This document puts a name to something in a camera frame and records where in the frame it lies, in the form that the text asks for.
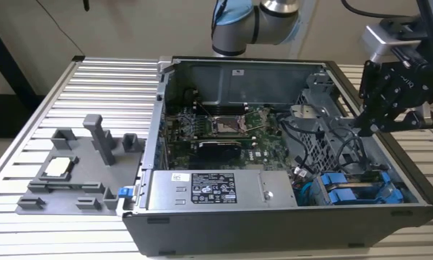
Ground green motherboard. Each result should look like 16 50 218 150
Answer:
164 105 297 172

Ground black floor base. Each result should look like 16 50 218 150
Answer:
0 93 48 139

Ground black disk wire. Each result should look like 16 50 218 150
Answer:
324 126 365 174
353 132 382 174

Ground black desk leg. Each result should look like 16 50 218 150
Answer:
0 15 36 105

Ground silver power supply unit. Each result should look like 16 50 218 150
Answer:
145 170 298 211

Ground CPU socket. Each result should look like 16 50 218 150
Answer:
205 115 250 137

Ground blue data cable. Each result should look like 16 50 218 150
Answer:
297 180 314 206

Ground silver CPU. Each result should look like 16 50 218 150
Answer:
44 157 74 177

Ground silver metal bracket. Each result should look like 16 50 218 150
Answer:
289 104 329 120

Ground black graphics card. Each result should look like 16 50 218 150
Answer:
194 139 256 171

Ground thin metal locking lever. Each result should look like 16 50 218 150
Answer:
196 100 214 120

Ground grey metal disk bay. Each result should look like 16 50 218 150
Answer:
280 71 420 206

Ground blue case latch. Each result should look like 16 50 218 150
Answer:
117 186 134 203

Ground black open PC case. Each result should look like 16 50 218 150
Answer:
120 55 433 257

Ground black board heatsink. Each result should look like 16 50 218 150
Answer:
181 87 200 108

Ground black internal cable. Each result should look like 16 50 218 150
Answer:
280 118 313 177

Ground blue plastic bay bracket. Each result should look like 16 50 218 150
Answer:
328 188 405 205

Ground grey parts rack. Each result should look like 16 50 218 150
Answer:
16 113 148 216

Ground thin black wall cable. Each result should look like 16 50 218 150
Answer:
34 0 85 56

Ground silver camera mount bracket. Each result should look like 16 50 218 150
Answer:
412 101 433 129

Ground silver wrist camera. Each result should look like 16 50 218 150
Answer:
360 23 425 64

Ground hard disk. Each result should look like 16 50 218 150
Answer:
318 170 401 192

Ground black power supply label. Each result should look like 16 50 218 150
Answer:
189 173 237 204

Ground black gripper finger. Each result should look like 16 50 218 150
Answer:
348 60 384 131
357 107 421 138

